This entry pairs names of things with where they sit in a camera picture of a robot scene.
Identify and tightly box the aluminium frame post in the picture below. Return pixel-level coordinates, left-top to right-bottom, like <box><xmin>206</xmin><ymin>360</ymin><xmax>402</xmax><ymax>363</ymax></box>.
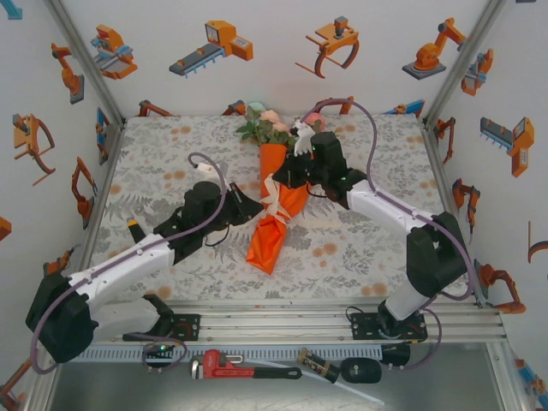
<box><xmin>23</xmin><ymin>345</ymin><xmax>61</xmax><ymax>411</ymax></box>
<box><xmin>485</xmin><ymin>342</ymin><xmax>530</xmax><ymax>411</ymax></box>
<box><xmin>421</xmin><ymin>0</ymin><xmax>510</xmax><ymax>128</ymax></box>
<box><xmin>42</xmin><ymin>0</ymin><xmax>128</xmax><ymax>126</ymax></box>

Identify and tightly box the brass and black cylinder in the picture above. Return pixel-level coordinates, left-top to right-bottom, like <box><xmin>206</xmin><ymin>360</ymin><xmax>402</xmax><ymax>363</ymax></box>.
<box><xmin>298</xmin><ymin>347</ymin><xmax>342</xmax><ymax>384</ymax></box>

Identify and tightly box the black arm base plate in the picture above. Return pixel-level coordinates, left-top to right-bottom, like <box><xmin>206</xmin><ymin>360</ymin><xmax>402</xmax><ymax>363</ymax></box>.
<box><xmin>350</xmin><ymin>312</ymin><xmax>428</xmax><ymax>343</ymax></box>
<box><xmin>122</xmin><ymin>313</ymin><xmax>202</xmax><ymax>343</ymax></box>

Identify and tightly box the aluminium rail deck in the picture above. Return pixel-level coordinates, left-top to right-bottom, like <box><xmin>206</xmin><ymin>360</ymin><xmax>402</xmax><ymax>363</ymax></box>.
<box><xmin>40</xmin><ymin>299</ymin><xmax>510</xmax><ymax>348</ymax></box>

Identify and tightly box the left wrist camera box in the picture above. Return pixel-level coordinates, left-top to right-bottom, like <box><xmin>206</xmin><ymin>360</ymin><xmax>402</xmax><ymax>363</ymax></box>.
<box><xmin>184</xmin><ymin>180</ymin><xmax>224</xmax><ymax>213</ymax></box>

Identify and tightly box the white plastic strip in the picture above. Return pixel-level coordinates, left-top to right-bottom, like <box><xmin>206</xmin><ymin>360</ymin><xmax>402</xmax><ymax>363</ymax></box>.
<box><xmin>299</xmin><ymin>368</ymin><xmax>385</xmax><ymax>406</ymax></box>

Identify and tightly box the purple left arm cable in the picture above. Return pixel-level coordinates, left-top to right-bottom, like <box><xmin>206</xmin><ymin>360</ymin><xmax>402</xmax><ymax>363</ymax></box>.
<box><xmin>30</xmin><ymin>152</ymin><xmax>228</xmax><ymax>377</ymax></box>

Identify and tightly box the red pipe wrench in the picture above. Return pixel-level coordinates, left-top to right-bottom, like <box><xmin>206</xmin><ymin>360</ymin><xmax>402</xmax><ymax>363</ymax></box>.
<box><xmin>188</xmin><ymin>348</ymin><xmax>303</xmax><ymax>381</ymax></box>

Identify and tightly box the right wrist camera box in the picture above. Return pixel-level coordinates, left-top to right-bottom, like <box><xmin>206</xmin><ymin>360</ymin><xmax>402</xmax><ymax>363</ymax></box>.
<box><xmin>310</xmin><ymin>132</ymin><xmax>340</xmax><ymax>162</ymax></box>

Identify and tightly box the black oval plastic object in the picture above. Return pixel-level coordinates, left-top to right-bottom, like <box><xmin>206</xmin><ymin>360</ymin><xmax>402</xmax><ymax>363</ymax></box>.
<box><xmin>341</xmin><ymin>357</ymin><xmax>383</xmax><ymax>385</ymax></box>

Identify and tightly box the grey slotted cable duct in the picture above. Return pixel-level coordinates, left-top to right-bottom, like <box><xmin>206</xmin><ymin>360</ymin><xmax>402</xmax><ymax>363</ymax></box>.
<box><xmin>57</xmin><ymin>345</ymin><xmax>384</xmax><ymax>362</ymax></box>

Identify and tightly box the floral print tablecloth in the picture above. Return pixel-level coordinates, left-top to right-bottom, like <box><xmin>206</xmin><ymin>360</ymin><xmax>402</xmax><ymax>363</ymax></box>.
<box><xmin>80</xmin><ymin>114</ymin><xmax>466</xmax><ymax>303</ymax></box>

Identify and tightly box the peach fake flower spray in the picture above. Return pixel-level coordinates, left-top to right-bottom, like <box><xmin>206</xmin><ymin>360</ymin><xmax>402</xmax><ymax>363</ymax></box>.
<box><xmin>259</xmin><ymin>109</ymin><xmax>296</xmax><ymax>146</ymax></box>

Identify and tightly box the orange wrapping paper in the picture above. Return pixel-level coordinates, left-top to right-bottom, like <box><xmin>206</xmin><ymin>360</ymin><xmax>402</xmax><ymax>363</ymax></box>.
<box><xmin>246</xmin><ymin>143</ymin><xmax>309</xmax><ymax>276</ymax></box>

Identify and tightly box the small circuit board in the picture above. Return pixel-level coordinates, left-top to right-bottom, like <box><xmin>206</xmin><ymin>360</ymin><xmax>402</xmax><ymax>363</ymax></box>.
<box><xmin>142</xmin><ymin>342</ymin><xmax>176</xmax><ymax>365</ymax></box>

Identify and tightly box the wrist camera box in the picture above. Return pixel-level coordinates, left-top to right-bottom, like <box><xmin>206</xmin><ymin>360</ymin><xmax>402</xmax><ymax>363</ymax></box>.
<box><xmin>310</xmin><ymin>132</ymin><xmax>340</xmax><ymax>162</ymax></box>
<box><xmin>184</xmin><ymin>180</ymin><xmax>224</xmax><ymax>213</ymax></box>

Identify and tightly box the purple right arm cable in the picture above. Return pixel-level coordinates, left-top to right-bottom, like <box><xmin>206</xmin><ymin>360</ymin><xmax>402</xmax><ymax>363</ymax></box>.
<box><xmin>299</xmin><ymin>98</ymin><xmax>475</xmax><ymax>372</ymax></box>

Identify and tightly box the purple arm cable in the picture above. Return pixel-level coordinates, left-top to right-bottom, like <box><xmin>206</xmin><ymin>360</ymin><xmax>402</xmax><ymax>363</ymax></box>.
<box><xmin>299</xmin><ymin>98</ymin><xmax>475</xmax><ymax>372</ymax></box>
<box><xmin>30</xmin><ymin>152</ymin><xmax>228</xmax><ymax>377</ymax></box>

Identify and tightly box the aluminium side rail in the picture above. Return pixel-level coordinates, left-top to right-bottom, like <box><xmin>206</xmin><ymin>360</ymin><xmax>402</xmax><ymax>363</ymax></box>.
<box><xmin>72</xmin><ymin>117</ymin><xmax>128</xmax><ymax>279</ymax></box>
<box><xmin>420</xmin><ymin>116</ymin><xmax>489</xmax><ymax>310</ymax></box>

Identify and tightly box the cream ribbon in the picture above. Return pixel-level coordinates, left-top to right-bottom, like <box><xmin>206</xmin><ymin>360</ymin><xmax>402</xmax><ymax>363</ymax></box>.
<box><xmin>259</xmin><ymin>173</ymin><xmax>292</xmax><ymax>230</ymax></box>

